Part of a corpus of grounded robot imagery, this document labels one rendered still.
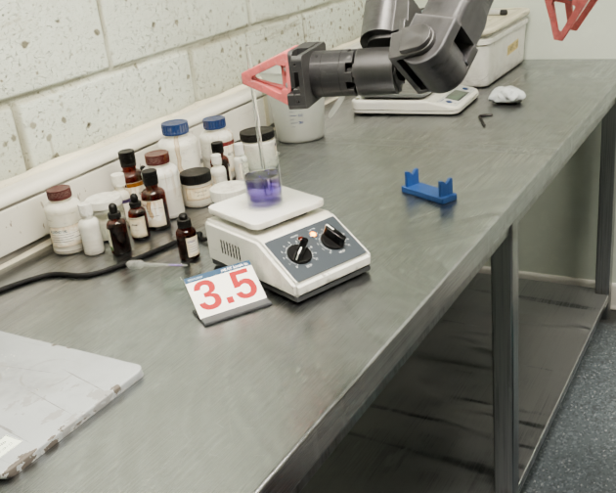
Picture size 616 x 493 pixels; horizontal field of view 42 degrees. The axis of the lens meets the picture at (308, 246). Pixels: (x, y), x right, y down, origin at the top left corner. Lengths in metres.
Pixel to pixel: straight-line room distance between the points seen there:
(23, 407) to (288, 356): 0.28
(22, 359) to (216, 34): 0.94
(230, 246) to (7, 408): 0.36
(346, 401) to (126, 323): 0.33
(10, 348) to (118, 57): 0.66
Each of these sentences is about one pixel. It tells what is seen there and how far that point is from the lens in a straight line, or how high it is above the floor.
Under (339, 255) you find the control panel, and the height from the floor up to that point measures 0.79.
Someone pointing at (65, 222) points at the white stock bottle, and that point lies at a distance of 1.26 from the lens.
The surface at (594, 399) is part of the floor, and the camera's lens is 2.16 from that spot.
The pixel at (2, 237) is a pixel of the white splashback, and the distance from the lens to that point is 1.28.
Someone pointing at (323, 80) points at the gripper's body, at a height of 1.00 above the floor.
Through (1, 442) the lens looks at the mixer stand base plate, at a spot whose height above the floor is 0.76.
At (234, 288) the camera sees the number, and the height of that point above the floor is 0.77.
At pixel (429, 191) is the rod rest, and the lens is 1.31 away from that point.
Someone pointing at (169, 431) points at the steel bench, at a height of 0.75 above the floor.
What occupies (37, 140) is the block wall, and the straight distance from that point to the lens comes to 1.37.
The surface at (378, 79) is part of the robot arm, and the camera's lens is 0.97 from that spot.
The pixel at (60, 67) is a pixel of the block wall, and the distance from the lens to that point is 1.40.
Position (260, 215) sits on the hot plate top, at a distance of 1.04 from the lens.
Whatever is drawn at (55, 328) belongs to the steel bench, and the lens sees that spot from 1.05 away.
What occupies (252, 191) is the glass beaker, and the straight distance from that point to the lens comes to 1.05.
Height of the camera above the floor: 1.20
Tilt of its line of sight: 23 degrees down
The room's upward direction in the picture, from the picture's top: 6 degrees counter-clockwise
